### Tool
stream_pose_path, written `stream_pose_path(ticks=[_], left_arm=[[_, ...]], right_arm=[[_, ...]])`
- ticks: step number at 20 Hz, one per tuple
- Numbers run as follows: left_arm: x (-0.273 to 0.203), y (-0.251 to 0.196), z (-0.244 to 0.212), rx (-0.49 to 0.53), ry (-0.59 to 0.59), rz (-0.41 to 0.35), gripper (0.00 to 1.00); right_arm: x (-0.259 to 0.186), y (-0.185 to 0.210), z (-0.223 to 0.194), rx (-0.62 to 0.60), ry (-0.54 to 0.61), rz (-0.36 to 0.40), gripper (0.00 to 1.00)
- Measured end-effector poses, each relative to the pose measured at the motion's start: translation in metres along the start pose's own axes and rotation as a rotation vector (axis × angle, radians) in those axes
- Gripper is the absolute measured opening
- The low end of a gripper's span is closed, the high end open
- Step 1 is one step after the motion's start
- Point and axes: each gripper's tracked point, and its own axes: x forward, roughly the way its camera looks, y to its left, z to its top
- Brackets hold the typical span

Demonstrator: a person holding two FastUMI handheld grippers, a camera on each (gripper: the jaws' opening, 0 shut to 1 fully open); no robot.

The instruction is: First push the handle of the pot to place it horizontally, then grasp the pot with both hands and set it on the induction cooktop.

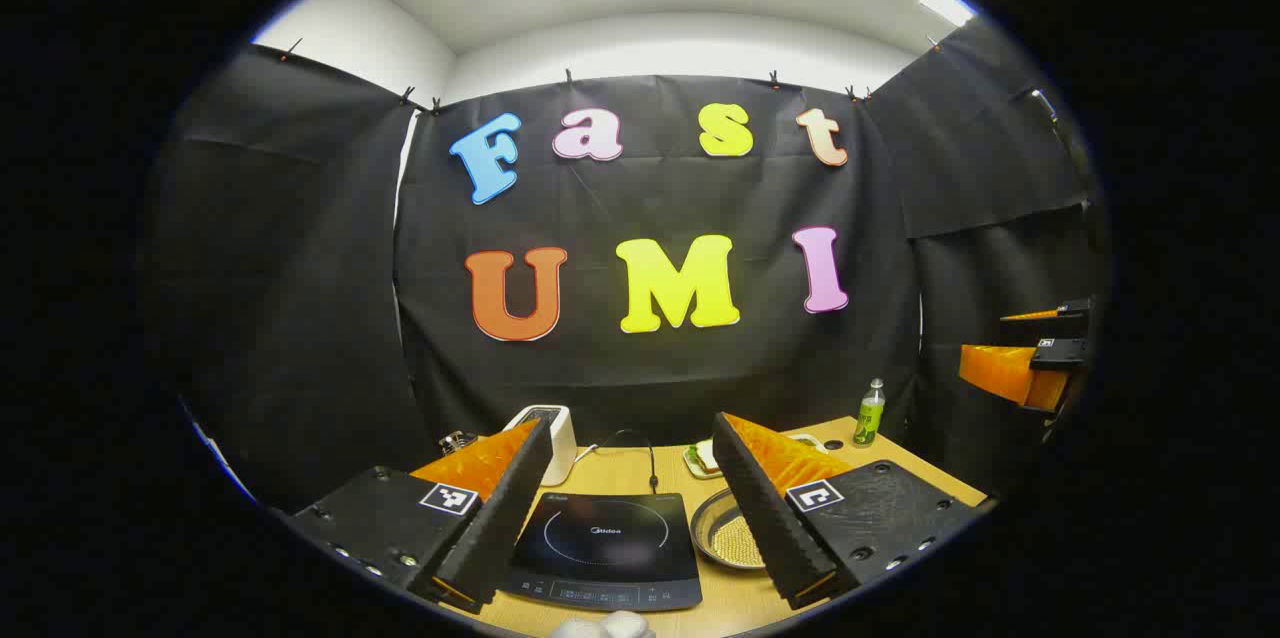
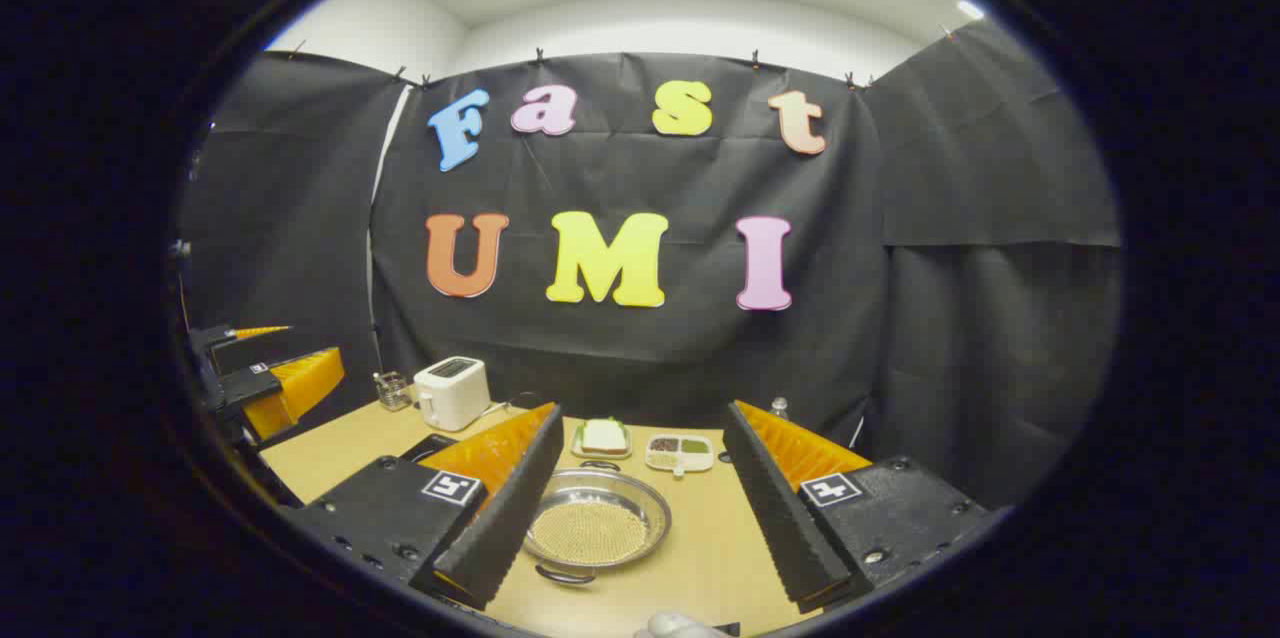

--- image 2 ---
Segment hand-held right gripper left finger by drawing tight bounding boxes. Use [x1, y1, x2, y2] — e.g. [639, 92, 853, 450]
[285, 402, 566, 612]

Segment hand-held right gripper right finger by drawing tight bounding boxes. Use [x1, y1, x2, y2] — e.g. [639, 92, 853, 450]
[722, 400, 991, 616]

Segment black induction cooktop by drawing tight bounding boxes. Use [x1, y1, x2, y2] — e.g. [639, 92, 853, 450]
[398, 433, 461, 466]

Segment stainless steel pot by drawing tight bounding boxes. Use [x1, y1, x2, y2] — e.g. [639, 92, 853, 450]
[522, 459, 673, 587]

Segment layer of beige beans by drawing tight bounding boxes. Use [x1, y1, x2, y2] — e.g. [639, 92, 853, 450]
[528, 500, 649, 567]

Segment small clear glass holder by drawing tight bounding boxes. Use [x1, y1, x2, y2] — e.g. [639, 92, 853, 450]
[373, 370, 414, 412]

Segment small white sandwich plate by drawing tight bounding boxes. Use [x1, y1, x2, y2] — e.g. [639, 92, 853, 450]
[570, 421, 633, 461]

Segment white divided grain dish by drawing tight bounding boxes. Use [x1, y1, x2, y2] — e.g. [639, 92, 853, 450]
[644, 433, 715, 478]

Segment white bread sandwich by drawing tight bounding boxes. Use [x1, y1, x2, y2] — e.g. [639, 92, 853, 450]
[581, 418, 629, 453]

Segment white toaster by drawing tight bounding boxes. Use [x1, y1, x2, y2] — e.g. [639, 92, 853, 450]
[413, 356, 492, 433]

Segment thin toaster power cable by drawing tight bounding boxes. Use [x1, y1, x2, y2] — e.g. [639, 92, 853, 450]
[484, 390, 546, 419]

